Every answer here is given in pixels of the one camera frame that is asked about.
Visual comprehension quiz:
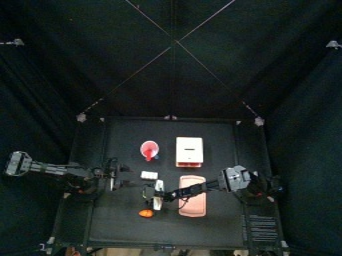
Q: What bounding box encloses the orange toy carrot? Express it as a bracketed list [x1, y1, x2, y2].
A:
[137, 208, 155, 219]

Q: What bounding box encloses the small white block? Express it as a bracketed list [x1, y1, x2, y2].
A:
[139, 170, 160, 181]

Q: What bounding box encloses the pink rectangular tray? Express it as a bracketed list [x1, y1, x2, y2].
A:
[177, 174, 208, 218]

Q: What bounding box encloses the red plastic cup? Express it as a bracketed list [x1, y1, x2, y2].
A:
[139, 140, 161, 163]

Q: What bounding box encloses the white box with red base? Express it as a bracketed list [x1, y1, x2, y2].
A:
[173, 136, 204, 169]

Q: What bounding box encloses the white text label sticker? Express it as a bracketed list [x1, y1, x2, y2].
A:
[247, 214, 279, 244]

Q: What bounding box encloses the thin diagonal cord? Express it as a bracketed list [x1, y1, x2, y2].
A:
[124, 0, 260, 118]
[81, 0, 238, 115]

